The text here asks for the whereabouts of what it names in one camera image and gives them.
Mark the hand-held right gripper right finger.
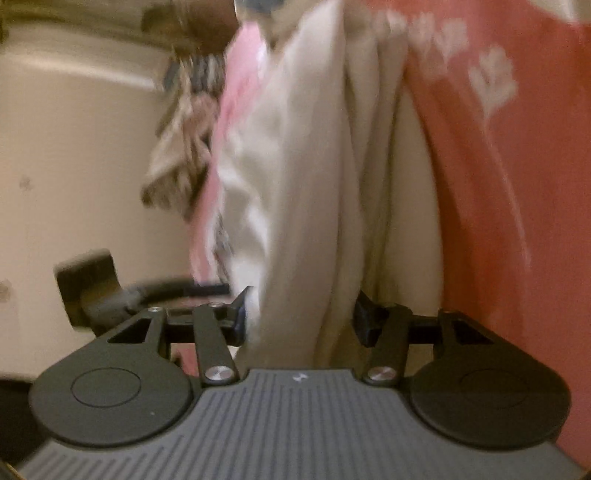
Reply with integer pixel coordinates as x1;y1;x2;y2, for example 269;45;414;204
355;291;496;385

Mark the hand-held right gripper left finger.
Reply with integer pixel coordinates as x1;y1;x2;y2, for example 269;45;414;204
107;286;254;385

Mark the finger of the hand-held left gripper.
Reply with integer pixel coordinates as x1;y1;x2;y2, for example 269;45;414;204
134;276;230;306

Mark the white sweatshirt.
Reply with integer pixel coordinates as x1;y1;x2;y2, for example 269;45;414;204
203;0;444;370

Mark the folded beige garment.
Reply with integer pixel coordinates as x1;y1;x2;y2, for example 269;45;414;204
141;90;218;220

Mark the pink patterned bedsheet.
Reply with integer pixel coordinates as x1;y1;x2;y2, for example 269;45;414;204
189;21;273;284

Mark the grey patterned garment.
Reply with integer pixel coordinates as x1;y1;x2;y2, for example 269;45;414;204
164;52;227;95

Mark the red floral blanket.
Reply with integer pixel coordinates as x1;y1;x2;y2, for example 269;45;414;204
365;0;591;457

